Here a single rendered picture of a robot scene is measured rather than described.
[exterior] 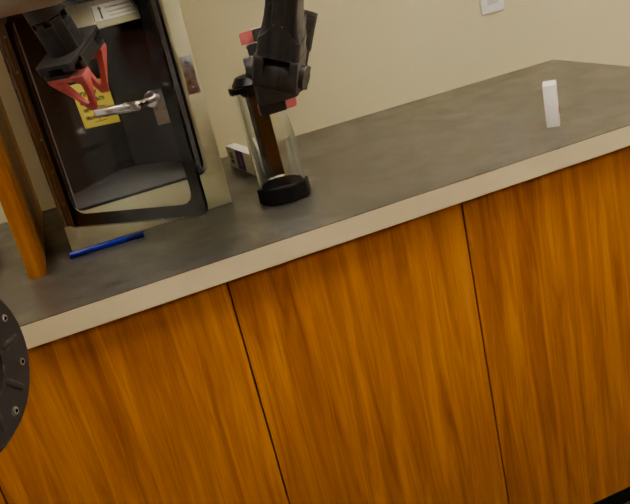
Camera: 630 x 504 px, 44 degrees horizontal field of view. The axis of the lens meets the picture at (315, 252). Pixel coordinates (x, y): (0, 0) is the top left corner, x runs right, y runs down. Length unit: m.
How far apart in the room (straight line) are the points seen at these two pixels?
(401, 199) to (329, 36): 0.78
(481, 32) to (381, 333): 1.05
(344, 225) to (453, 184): 0.21
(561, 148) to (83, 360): 0.91
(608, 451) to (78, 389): 1.14
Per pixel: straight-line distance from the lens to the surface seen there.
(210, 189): 1.56
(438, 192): 1.39
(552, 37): 2.37
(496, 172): 1.44
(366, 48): 2.09
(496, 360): 1.61
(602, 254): 1.67
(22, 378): 0.70
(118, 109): 1.31
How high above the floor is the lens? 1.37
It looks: 21 degrees down
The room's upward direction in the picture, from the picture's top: 13 degrees counter-clockwise
